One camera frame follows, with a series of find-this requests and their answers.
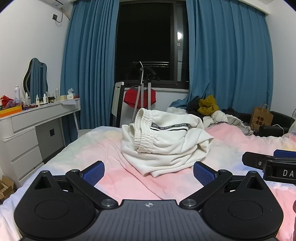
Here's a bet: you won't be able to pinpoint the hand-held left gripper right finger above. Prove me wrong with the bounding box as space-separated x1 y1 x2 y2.
179 161 265 210

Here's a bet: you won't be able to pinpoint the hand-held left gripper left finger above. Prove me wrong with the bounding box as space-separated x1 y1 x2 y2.
32 161 119 210

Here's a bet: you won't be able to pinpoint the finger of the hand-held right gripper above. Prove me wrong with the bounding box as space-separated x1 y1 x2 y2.
274 149 296 159
242 152 275 172

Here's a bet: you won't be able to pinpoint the white knit pants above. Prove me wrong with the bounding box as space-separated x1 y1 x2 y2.
120 108 214 178

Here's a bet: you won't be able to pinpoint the pile of clothes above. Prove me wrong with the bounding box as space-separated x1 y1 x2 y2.
166 101 254 136

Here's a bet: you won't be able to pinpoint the black armchair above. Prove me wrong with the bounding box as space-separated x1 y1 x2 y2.
258 111 296 138

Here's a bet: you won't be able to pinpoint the pink pastel bed sheet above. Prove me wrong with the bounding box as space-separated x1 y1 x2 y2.
0 123 296 241

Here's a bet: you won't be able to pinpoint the brown paper bag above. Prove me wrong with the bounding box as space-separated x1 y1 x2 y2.
250 102 274 131

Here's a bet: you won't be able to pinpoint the dark cloth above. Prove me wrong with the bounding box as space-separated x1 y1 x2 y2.
186 97 202 114

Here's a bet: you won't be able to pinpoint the yellow cloth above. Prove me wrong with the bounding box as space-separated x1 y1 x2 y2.
198 95 220 116

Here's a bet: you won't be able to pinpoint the white chair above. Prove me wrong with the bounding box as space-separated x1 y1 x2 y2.
111 81 125 128

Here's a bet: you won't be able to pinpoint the white dressing table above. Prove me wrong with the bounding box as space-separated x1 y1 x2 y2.
0 97 81 189

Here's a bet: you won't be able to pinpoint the red cloth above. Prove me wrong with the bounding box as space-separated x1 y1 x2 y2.
124 89 157 108

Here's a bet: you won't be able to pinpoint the cardboard box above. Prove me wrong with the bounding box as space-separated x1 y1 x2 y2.
0 175 16 204

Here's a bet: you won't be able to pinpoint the orange box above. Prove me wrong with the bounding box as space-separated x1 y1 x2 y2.
0 105 24 118

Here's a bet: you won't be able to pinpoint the red packet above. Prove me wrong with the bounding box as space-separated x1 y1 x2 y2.
0 95 15 107

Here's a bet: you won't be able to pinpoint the black garment steamer stand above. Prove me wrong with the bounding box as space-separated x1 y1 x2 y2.
132 61 160 112

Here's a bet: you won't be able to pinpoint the dark window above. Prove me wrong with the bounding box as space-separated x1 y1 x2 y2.
114 0 191 90

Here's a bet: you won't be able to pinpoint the white air conditioner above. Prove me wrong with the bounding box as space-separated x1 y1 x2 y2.
50 0 73 9

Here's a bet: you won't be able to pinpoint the braided grey hose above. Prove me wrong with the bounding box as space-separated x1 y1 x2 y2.
130 85 143 125

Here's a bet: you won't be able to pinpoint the wavy frame mirror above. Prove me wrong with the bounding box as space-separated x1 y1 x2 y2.
23 58 49 99

